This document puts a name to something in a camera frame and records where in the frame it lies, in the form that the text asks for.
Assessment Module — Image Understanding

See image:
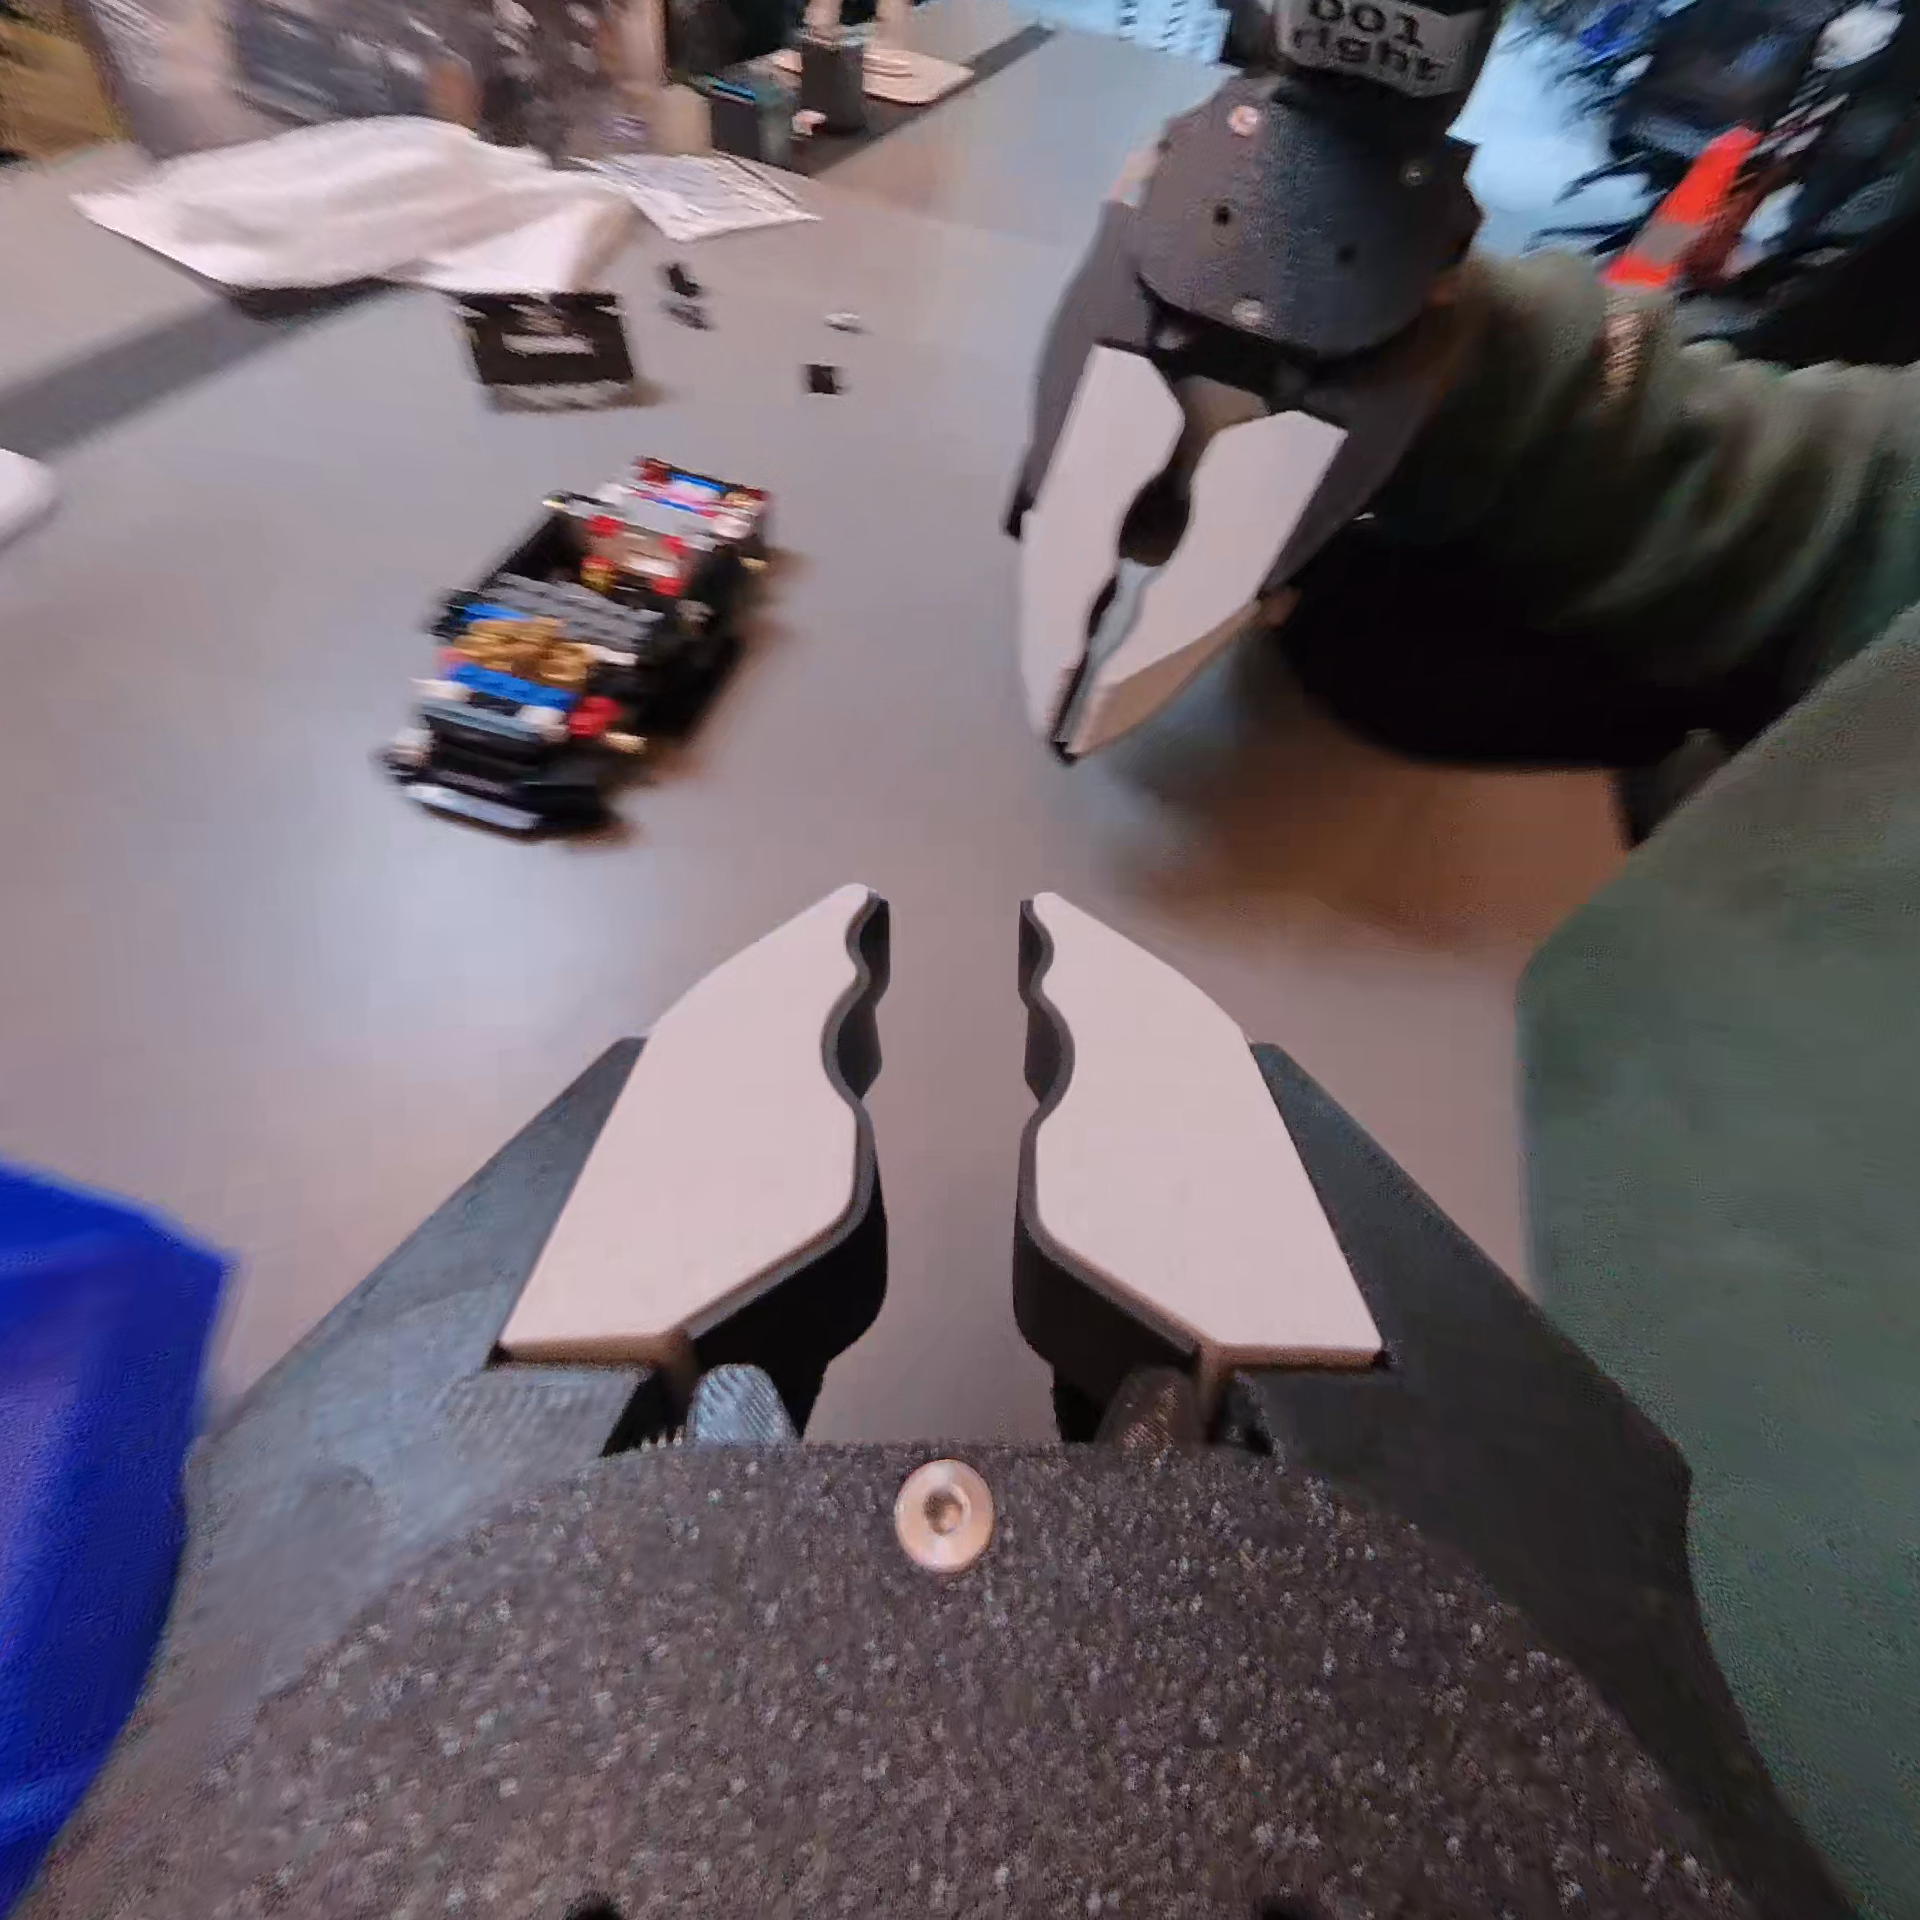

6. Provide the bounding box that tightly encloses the person's green sweatshirt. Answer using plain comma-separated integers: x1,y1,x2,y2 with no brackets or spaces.
1516,598,1920,1920

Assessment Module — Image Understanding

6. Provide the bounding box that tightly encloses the small black box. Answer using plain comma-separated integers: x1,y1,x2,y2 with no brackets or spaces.
705,78,797,160
797,29,873,138

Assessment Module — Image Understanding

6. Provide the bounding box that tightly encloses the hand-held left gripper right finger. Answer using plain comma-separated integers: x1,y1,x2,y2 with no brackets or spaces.
1012,892,1385,1442

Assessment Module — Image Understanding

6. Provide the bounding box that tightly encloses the blue plastic bin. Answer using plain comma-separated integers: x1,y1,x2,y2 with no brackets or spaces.
0,1161,237,1862

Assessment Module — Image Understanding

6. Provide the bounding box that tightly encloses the white printed sheet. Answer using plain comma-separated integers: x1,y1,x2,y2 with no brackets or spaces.
593,152,826,245

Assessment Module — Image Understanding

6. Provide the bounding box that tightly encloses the black lego car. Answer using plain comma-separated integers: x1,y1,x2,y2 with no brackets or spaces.
382,456,778,837

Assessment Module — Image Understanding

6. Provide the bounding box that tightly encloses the white paper bag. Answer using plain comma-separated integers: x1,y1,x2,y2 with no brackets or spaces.
71,116,641,298

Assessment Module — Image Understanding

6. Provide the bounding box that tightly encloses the person's right forearm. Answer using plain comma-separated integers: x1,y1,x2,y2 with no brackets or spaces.
1351,256,1920,676

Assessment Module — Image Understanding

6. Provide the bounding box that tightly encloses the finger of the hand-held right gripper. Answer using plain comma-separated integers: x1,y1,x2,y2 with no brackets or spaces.
1066,417,1346,758
1018,350,1191,741

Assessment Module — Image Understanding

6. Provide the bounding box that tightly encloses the black printed lego panel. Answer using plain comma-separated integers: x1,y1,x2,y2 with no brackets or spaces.
455,288,641,410

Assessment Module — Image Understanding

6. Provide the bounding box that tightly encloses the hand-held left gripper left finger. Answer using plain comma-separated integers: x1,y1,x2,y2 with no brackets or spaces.
497,883,892,1420

